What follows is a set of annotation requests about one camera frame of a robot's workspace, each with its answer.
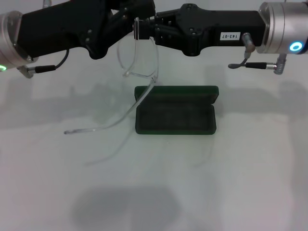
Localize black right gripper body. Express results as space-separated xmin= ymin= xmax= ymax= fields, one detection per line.
xmin=177 ymin=3 xmax=268 ymax=57

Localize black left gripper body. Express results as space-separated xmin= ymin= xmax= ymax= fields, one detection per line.
xmin=14 ymin=0 xmax=116 ymax=61

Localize clear white glasses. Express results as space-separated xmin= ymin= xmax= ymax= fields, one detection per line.
xmin=63 ymin=16 xmax=160 ymax=136

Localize green glasses case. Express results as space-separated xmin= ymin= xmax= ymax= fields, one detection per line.
xmin=134 ymin=85 xmax=220 ymax=136

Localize left arm black plug cable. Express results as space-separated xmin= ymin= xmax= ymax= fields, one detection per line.
xmin=34 ymin=49 xmax=71 ymax=73

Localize arm black plug cable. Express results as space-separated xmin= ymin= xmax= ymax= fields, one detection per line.
xmin=228 ymin=57 xmax=277 ymax=71
xmin=34 ymin=49 xmax=71 ymax=73

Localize right arm black plug cable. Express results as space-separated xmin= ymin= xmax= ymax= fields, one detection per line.
xmin=228 ymin=57 xmax=277 ymax=71

